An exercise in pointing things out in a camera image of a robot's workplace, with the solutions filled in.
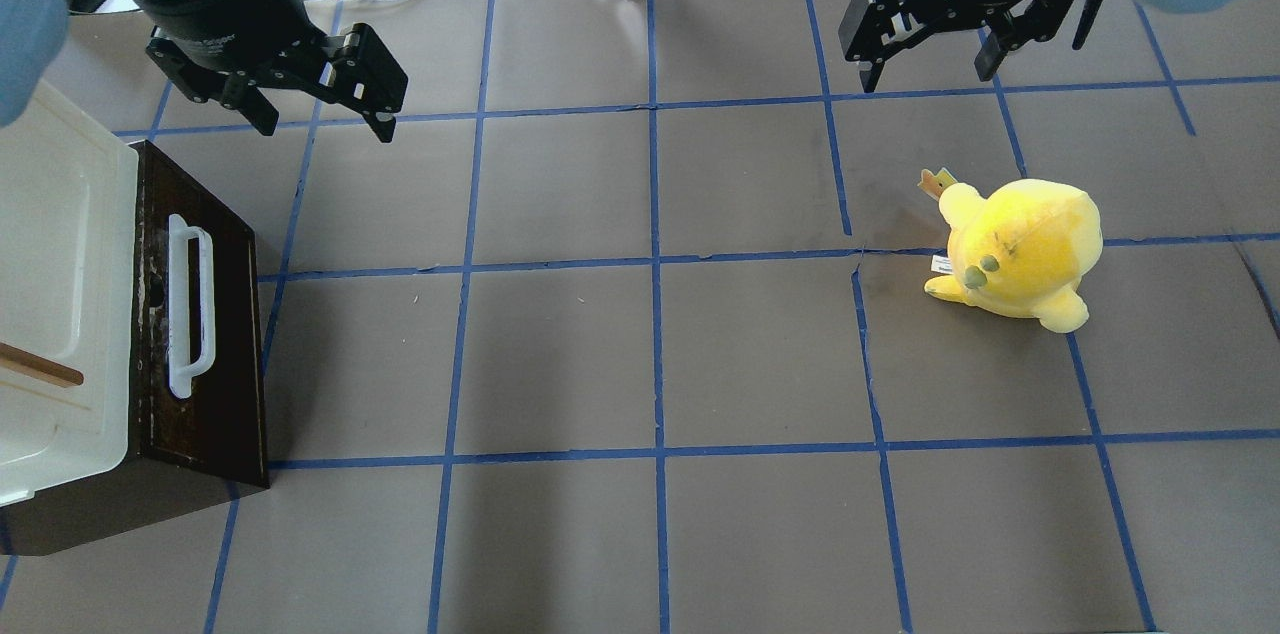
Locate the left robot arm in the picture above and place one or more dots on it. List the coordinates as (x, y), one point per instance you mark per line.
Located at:
(33, 33)

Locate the wooden stick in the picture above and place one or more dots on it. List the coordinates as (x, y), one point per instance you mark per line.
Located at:
(30, 364)

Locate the dark wooden drawer cabinet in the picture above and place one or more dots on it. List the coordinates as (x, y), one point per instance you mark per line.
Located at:
(195, 415)

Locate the white plastic bin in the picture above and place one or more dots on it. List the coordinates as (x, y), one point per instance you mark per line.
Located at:
(68, 203)

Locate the yellow plush toy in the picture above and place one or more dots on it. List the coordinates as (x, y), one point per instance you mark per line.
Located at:
(1020, 252)

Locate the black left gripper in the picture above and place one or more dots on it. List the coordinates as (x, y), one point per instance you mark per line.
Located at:
(232, 2)

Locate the white drawer handle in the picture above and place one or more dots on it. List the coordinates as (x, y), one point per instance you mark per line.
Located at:
(192, 340)

